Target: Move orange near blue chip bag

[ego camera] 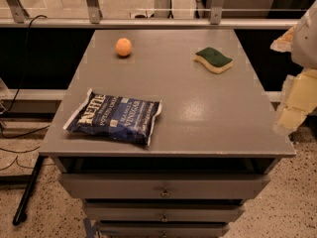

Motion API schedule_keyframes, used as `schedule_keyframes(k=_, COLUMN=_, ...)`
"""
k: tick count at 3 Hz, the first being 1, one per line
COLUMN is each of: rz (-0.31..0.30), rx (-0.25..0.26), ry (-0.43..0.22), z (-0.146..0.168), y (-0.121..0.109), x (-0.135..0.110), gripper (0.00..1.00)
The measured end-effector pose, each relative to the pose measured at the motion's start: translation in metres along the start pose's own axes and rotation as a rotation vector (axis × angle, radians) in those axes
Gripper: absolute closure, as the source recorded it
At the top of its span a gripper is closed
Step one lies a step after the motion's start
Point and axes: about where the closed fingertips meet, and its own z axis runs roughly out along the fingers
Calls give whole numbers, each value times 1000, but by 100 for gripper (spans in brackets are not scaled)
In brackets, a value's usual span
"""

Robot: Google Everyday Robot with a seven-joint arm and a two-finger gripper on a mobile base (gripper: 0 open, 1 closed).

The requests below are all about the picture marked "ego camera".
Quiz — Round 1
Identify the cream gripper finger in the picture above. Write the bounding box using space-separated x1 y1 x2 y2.
273 68 317 136
270 27 295 53

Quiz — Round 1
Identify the blue chip bag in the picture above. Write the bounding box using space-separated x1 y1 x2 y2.
63 89 161 146

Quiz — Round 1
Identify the top drawer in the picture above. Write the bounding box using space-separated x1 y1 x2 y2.
58 174 270 199

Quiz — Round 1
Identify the grey drawer cabinet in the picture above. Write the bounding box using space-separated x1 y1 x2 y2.
38 29 297 238

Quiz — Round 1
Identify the black cable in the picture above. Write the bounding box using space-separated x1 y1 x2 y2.
0 14 52 139

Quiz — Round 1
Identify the bottom drawer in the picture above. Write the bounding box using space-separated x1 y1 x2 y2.
98 222 229 238

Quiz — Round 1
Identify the green yellow sponge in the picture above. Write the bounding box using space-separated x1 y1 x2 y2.
194 47 233 74

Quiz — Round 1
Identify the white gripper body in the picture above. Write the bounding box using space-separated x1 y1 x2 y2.
291 0 317 68

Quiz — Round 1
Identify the orange fruit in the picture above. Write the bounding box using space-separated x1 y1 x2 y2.
115 38 132 57

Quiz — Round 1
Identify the black floor pole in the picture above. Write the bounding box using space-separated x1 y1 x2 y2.
12 156 45 226

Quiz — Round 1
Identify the middle drawer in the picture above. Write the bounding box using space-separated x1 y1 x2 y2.
83 201 245 223

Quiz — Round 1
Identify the drawer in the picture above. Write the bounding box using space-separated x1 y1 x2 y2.
83 201 245 223
58 174 270 199
98 222 229 238

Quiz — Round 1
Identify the metal railing frame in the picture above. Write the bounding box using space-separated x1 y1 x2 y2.
0 0 298 29

